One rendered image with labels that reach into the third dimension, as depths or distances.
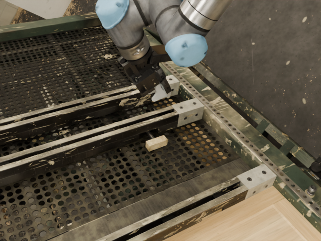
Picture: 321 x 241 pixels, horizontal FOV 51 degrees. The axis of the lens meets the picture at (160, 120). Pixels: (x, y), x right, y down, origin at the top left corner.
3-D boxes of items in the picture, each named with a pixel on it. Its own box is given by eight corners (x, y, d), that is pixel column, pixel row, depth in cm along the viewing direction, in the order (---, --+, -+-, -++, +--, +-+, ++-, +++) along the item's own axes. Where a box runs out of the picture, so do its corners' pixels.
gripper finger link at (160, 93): (155, 106, 100) (143, 87, 92) (171, 94, 100) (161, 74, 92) (159, 112, 98) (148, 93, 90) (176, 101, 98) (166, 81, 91)
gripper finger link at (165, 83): (160, 88, 96) (150, 68, 89) (165, 84, 96) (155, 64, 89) (168, 97, 93) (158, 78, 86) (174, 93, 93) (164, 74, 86)
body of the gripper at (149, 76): (132, 83, 95) (113, 54, 85) (157, 65, 95) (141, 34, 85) (144, 99, 90) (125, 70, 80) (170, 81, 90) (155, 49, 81)
